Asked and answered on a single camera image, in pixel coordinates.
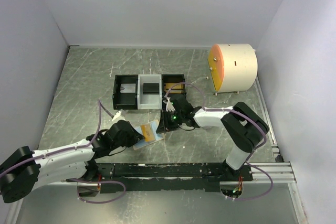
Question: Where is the three-compartment black white tray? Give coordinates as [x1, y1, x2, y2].
[112, 74, 186, 110]

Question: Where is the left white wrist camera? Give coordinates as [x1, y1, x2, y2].
[112, 109, 126, 124]

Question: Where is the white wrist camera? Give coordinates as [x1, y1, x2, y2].
[163, 97, 175, 112]
[112, 109, 126, 124]

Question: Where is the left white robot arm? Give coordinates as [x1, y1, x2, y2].
[1, 120, 144, 204]

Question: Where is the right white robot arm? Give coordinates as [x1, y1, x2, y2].
[156, 94, 269, 181]

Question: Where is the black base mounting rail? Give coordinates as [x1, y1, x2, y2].
[79, 163, 253, 194]

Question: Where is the black card in tray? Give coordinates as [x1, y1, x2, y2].
[143, 83, 161, 94]

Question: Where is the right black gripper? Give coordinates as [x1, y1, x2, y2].
[156, 109, 184, 134]

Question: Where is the tan leather card holder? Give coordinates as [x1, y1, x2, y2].
[133, 120, 165, 150]

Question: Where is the silver card in tray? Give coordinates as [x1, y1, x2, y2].
[120, 83, 137, 93]

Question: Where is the cream drum with orange face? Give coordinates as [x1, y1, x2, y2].
[207, 44, 258, 93]

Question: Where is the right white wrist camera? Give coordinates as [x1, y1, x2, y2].
[163, 97, 175, 112]

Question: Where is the gold card in tray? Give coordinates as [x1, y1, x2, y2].
[164, 83, 184, 93]

